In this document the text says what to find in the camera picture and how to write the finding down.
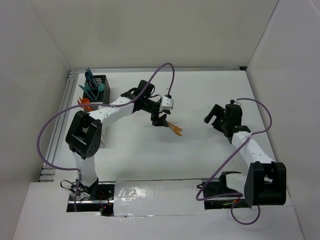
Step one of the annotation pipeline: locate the dark blue knife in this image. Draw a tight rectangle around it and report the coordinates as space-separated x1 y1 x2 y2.
85 67 98 87

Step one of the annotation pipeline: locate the red-orange fork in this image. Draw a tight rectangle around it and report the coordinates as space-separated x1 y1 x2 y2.
77 98 85 105

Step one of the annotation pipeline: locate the purple cable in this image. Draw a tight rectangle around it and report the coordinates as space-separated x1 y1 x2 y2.
195 97 273 225
36 62 175 212

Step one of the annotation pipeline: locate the black and white utensil caddy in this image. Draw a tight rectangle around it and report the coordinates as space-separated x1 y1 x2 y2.
82 75 111 104

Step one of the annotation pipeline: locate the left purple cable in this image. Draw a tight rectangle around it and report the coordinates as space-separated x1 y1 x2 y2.
36 62 175 212

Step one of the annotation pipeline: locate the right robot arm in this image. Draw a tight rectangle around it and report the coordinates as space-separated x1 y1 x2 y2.
204 103 287 207

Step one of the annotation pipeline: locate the yellow-orange fork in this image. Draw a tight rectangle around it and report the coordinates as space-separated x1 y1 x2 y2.
167 121 183 132

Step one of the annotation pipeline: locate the yellow-orange knife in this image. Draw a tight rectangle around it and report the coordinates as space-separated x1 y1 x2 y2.
172 130 183 137

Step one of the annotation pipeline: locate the teal knife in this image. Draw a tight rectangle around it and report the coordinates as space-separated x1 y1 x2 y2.
78 84 94 101

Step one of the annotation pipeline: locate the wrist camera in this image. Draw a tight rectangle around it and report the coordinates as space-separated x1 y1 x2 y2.
230 99 242 106
160 96 174 111

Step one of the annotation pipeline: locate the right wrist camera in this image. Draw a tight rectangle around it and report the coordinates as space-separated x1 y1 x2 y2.
230 99 242 106

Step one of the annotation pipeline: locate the teal spoon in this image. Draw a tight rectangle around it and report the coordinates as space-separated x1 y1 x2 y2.
95 83 105 100

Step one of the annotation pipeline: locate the teal fork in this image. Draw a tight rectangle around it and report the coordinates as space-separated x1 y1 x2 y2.
84 82 96 101

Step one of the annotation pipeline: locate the dark blue fork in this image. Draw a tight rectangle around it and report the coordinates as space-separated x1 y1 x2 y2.
89 72 98 87

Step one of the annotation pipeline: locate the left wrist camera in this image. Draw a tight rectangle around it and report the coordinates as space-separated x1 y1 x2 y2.
160 96 174 111

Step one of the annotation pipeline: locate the dark blue spoon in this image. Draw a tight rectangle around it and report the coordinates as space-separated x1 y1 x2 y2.
84 71 95 87

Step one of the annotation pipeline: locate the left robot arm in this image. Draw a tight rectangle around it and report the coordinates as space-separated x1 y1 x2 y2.
65 80 174 200

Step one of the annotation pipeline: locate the red-orange spoon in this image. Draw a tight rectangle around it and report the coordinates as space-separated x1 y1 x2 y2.
81 98 93 112

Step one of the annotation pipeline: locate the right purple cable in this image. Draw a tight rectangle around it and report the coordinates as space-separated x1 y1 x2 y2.
195 97 273 225

